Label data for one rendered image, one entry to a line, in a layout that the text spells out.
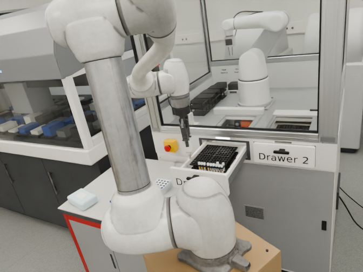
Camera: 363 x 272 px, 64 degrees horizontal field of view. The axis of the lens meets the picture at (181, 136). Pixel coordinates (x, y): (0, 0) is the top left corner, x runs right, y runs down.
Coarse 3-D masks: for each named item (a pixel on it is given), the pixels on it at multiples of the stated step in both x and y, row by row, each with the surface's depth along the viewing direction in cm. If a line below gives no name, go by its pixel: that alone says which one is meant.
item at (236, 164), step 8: (208, 144) 166; (216, 144) 164; (224, 144) 161; (232, 144) 159; (240, 144) 157; (240, 152) 149; (192, 160) 153; (240, 160) 146; (232, 168) 137; (232, 176) 137
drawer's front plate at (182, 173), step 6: (174, 168) 138; (180, 168) 137; (186, 168) 136; (174, 174) 139; (180, 174) 138; (186, 174) 136; (192, 174) 134; (198, 174) 132; (204, 174) 131; (210, 174) 129; (216, 174) 127; (222, 174) 126; (174, 180) 141; (186, 180) 137; (216, 180) 129; (222, 180) 127; (174, 186) 143; (222, 186) 129; (228, 186) 129; (228, 192) 129
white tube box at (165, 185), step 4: (156, 180) 156; (160, 180) 156; (164, 180) 155; (168, 180) 154; (160, 184) 152; (164, 184) 152; (168, 184) 151; (160, 188) 148; (164, 188) 149; (168, 188) 152; (164, 192) 149
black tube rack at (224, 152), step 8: (200, 152) 155; (208, 152) 153; (216, 152) 152; (224, 152) 151; (232, 152) 150; (200, 160) 147; (208, 160) 145; (216, 160) 144; (224, 160) 143; (232, 160) 148; (192, 168) 147
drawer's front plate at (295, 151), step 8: (256, 144) 148; (264, 144) 146; (272, 144) 144; (280, 144) 143; (288, 144) 141; (256, 152) 150; (264, 152) 148; (272, 152) 146; (296, 152) 140; (304, 152) 138; (312, 152) 136; (256, 160) 152; (264, 160) 150; (280, 160) 145; (288, 160) 143; (296, 160) 141; (304, 160) 139; (312, 160) 138
